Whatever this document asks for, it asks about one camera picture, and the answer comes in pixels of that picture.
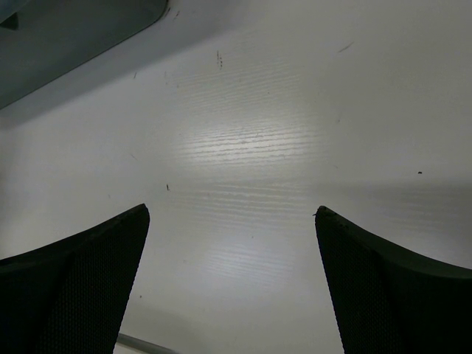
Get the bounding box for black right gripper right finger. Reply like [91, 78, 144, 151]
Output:
[314, 206, 471, 353]

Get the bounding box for aluminium table edge rail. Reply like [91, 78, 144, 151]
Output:
[117, 333, 176, 354]

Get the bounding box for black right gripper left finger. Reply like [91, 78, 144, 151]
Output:
[1, 204, 150, 353]

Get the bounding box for grey plastic bin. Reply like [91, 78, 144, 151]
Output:
[1, 0, 168, 108]

